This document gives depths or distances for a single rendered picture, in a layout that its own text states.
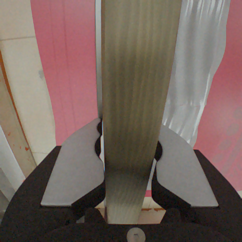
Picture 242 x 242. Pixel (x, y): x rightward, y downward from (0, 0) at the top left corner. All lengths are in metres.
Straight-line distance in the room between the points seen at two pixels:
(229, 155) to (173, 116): 0.15
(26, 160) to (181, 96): 0.24
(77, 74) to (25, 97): 0.08
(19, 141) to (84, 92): 0.12
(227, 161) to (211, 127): 0.10
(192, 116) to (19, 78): 0.22
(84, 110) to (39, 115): 0.07
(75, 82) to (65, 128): 0.07
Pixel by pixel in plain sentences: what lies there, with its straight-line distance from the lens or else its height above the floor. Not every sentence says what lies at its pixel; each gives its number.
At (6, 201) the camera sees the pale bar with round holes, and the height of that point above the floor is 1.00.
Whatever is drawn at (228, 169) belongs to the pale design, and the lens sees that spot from 0.32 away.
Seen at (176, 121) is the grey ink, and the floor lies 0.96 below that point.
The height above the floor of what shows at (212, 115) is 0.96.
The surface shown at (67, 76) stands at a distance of 0.17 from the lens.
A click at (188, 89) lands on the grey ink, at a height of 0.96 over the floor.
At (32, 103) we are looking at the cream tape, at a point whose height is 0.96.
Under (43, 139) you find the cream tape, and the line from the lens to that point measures 0.23.
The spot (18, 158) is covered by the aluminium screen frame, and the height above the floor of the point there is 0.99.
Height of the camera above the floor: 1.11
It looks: 61 degrees down
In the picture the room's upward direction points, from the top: 180 degrees clockwise
